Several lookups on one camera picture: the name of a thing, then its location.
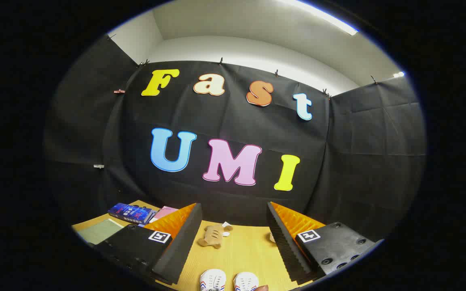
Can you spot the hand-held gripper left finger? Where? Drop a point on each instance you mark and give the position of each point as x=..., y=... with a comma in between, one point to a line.
x=176, y=250

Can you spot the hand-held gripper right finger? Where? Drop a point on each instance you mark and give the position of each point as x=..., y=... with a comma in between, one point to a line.
x=287, y=246

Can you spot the white canvas shoe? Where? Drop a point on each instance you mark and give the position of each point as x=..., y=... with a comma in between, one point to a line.
x=212, y=279
x=245, y=281

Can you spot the green fabric storage box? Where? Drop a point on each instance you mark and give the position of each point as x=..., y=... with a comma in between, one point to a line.
x=99, y=232

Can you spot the white plush toy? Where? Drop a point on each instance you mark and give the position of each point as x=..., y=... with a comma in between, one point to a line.
x=272, y=237

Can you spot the brown plush toy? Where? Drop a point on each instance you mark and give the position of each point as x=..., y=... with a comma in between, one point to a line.
x=212, y=235

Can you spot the pink cover book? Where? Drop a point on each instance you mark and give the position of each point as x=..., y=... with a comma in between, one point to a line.
x=164, y=212

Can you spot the dark blue book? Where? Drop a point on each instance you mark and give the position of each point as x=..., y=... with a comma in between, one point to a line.
x=130, y=213

